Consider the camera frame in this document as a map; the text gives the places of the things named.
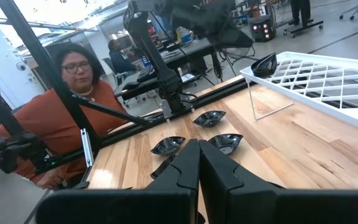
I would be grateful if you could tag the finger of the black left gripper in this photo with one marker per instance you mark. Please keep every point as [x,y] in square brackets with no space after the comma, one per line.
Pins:
[235,37]

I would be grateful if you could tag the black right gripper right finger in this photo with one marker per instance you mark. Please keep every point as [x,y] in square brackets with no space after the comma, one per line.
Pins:
[219,177]

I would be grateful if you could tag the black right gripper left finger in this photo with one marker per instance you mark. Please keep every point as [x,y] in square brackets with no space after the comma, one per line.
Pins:
[185,171]

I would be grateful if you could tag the black wavy square mini plate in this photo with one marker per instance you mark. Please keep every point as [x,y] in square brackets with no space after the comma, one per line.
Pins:
[162,168]

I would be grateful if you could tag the black leaf-shaped mini plate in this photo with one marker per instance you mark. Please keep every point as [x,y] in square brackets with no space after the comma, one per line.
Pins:
[225,143]
[168,146]
[209,119]

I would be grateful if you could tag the black teardrop mini plate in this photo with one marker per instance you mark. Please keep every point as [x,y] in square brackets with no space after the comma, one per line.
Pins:
[261,75]
[264,63]

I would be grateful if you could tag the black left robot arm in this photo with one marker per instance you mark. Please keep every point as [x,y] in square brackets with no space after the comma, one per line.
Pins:
[163,71]

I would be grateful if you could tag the black tower with red lights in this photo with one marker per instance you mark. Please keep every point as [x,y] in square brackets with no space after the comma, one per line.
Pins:
[261,29]

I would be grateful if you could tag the black office desk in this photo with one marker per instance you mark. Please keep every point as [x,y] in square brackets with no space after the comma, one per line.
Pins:
[191,51]

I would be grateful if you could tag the black rolling stand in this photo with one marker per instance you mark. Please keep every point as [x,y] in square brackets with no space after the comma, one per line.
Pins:
[300,12]

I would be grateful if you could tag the person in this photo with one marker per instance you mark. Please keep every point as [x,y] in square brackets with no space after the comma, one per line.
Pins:
[118,57]
[51,118]

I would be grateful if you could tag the silver metal bracket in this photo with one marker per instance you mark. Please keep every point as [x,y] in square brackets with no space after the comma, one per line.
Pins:
[87,149]

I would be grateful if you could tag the black aluminium rig frame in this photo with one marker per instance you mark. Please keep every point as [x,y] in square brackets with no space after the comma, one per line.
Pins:
[43,62]

